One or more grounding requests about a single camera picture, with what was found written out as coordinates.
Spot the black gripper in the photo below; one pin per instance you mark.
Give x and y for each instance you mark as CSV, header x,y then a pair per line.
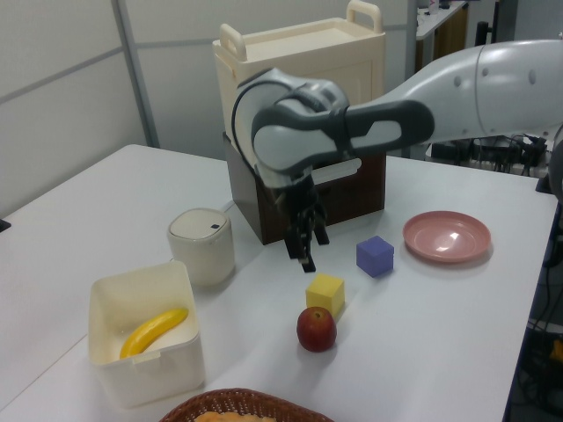
x,y
299,198

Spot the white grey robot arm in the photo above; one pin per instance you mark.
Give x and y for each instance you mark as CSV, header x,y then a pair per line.
x,y
396,118

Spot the white open plastic container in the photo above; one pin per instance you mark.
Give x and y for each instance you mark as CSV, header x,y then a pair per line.
x,y
145,378

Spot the dark brown wooden box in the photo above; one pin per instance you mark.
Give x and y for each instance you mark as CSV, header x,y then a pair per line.
x,y
352,198

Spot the yellow cube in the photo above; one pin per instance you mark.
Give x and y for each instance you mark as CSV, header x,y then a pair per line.
x,y
323,294

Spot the purple cube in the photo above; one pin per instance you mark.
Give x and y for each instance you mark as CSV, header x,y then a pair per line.
x,y
374,257

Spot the red apple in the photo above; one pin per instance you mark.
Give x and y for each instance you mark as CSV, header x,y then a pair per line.
x,y
316,332

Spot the small white lidded bin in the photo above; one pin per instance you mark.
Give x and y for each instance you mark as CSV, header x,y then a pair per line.
x,y
202,250

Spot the pink plate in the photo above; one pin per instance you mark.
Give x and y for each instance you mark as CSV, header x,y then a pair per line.
x,y
446,237

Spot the brown wicker basket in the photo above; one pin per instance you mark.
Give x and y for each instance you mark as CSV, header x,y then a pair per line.
x,y
246,400

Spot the yellow banana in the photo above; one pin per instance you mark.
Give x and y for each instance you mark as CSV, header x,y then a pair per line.
x,y
151,332

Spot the orange item in basket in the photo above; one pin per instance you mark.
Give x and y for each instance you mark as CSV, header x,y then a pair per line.
x,y
233,416

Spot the background desk with wooden side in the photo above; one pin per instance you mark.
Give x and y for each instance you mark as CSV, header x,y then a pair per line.
x,y
444,31

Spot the black object at table edge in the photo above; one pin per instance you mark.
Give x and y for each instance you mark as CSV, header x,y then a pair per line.
x,y
4,226

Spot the grey partition post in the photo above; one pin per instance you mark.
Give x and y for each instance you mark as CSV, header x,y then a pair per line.
x,y
138,70

